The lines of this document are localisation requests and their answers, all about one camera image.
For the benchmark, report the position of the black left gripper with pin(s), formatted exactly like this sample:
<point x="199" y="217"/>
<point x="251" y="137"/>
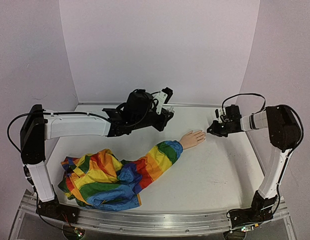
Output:
<point x="166" y="117"/>

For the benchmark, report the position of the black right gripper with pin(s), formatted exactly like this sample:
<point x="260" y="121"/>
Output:
<point x="219" y="127"/>

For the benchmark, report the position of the clear nail polish bottle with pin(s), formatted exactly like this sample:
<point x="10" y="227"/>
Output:
<point x="171" y="109"/>

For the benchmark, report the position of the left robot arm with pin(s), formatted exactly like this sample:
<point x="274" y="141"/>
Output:
<point x="141" y="110"/>

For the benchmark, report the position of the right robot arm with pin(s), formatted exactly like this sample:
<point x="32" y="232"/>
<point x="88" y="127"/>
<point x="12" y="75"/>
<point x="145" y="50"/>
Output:
<point x="286" y="132"/>

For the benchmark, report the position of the mannequin hand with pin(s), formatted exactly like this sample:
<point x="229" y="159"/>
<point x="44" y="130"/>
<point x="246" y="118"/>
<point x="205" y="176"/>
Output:
<point x="192" y="139"/>

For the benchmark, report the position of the rainbow striped jacket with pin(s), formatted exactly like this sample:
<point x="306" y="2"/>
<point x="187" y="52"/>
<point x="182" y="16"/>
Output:
<point x="101" y="181"/>

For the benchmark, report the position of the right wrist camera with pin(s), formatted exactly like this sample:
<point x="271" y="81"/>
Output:
<point x="220" y="115"/>

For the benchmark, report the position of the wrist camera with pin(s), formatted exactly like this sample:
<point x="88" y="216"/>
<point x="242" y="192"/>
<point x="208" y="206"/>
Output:
<point x="220" y="115"/>
<point x="161" y="98"/>

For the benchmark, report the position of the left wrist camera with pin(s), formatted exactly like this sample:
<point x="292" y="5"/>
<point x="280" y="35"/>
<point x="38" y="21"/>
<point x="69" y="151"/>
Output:
<point x="161" y="98"/>

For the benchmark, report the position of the aluminium front rail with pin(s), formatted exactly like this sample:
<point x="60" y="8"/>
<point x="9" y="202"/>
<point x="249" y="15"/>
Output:
<point x="165" y="225"/>

